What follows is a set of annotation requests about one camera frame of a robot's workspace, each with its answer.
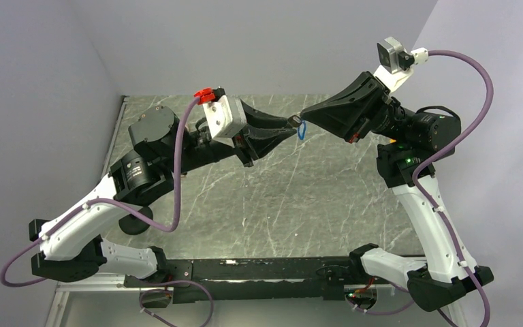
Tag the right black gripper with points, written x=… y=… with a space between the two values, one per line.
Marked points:
x=366 y=99

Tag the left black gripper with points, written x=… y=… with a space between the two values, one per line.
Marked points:
x=264 y=133

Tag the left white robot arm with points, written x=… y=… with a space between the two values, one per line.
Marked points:
x=142 y=189

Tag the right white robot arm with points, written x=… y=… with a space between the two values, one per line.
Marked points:
x=448 y=271

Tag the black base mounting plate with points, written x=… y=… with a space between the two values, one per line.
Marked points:
x=327 y=278

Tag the round gold black disc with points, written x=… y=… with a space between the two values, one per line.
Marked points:
x=132 y=226

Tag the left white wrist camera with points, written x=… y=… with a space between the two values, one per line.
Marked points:
x=224 y=114

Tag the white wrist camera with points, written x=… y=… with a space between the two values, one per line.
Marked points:
x=224 y=114
x=397 y=63

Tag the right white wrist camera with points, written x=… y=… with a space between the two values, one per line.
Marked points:
x=397 y=63

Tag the aluminium frame rail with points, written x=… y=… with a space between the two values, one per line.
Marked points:
x=82 y=301

